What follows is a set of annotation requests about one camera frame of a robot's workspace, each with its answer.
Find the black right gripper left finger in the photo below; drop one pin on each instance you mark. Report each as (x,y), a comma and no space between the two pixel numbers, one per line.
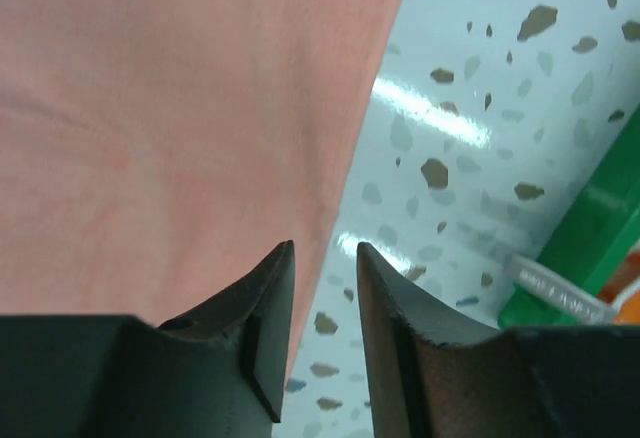
(217,370)

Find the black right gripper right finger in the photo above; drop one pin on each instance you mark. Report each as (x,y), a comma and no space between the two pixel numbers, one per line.
(435,372)

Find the green plastic tray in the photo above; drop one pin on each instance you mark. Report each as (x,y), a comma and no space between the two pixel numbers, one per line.
(599,229)

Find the orange patterned cream towel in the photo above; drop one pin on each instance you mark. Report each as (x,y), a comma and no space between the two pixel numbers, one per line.
(621,291)

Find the peach pink towel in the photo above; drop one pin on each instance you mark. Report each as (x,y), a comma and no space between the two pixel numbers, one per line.
(153,151)

